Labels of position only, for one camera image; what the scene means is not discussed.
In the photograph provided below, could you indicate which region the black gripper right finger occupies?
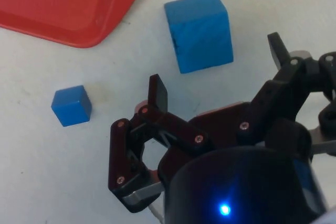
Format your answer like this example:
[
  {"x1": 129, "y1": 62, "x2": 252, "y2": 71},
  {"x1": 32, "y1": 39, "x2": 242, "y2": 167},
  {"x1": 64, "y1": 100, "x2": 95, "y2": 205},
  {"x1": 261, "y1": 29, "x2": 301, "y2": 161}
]
[{"x1": 237, "y1": 31, "x2": 336, "y2": 156}]

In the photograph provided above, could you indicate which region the red tray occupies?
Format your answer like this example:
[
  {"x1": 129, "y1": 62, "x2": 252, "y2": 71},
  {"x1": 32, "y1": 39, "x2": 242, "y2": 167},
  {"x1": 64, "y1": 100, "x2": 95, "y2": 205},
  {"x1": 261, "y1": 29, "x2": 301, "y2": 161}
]
[{"x1": 0, "y1": 0, "x2": 150, "y2": 49}]

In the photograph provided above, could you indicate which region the small blue cube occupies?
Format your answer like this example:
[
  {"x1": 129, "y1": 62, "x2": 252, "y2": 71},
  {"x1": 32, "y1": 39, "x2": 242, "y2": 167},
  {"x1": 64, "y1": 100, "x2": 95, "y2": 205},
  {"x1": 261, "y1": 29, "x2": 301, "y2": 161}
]
[{"x1": 50, "y1": 85, "x2": 93, "y2": 127}]

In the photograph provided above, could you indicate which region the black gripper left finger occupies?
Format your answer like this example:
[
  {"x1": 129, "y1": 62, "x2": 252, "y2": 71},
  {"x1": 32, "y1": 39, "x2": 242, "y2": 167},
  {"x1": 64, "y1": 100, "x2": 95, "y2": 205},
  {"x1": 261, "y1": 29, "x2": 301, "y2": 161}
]
[{"x1": 108, "y1": 73, "x2": 211, "y2": 192}]

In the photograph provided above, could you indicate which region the large blue cube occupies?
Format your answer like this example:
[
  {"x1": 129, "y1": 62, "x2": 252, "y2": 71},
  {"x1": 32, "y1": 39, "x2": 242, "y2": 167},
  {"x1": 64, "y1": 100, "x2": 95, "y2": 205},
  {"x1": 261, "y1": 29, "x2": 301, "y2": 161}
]
[{"x1": 164, "y1": 0, "x2": 235, "y2": 74}]

